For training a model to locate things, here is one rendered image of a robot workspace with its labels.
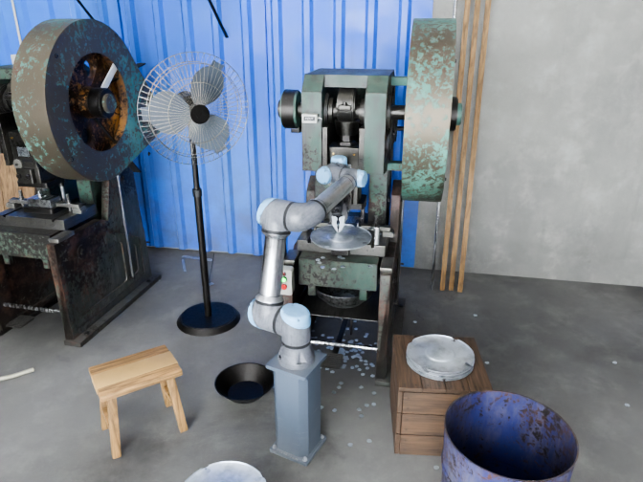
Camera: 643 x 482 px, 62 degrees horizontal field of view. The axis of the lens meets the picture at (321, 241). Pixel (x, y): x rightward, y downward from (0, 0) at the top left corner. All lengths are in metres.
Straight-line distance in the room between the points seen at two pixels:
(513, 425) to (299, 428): 0.83
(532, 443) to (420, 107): 1.33
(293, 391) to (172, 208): 2.49
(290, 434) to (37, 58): 2.02
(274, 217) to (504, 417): 1.14
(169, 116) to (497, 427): 2.07
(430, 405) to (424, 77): 1.32
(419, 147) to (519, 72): 1.66
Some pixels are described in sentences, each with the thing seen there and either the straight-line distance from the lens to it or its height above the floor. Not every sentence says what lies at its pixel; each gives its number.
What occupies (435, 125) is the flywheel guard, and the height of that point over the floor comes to 1.35.
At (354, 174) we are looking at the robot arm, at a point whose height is 1.12.
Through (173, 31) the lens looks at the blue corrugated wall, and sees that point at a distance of 4.11.
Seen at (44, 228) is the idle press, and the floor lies 0.65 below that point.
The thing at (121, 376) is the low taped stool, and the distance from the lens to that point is 2.49.
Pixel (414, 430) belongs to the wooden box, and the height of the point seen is 0.13.
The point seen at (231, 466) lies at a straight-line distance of 2.02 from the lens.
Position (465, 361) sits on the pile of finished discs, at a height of 0.39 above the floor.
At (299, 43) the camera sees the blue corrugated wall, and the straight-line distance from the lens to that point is 3.81.
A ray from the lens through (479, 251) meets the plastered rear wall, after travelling 4.07.
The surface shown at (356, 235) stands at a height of 0.78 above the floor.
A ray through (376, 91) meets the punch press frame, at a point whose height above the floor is 1.44.
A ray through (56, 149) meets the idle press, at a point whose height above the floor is 1.16.
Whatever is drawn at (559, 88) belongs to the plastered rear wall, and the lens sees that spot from 3.84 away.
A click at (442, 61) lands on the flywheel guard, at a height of 1.58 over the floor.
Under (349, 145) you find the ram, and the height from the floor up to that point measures 1.17.
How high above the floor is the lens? 1.73
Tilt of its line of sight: 22 degrees down
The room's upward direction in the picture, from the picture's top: straight up
